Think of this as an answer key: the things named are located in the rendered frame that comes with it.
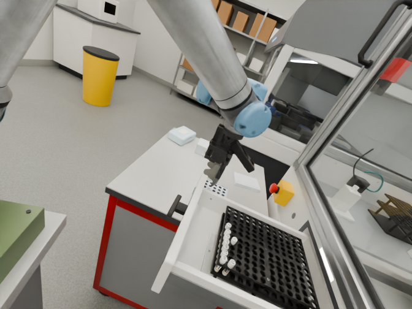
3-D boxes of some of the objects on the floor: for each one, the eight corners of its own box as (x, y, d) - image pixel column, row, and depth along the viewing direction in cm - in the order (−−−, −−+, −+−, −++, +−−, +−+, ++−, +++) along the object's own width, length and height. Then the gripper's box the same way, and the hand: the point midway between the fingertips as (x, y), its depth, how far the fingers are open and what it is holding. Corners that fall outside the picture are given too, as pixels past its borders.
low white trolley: (87, 298, 99) (105, 186, 63) (146, 213, 154) (173, 127, 118) (193, 348, 98) (273, 263, 62) (214, 244, 153) (263, 167, 117)
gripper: (222, 119, 67) (200, 168, 77) (216, 129, 58) (192, 183, 68) (245, 129, 67) (220, 177, 77) (243, 141, 57) (214, 194, 67)
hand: (215, 181), depth 72 cm, fingers open, 3 cm apart
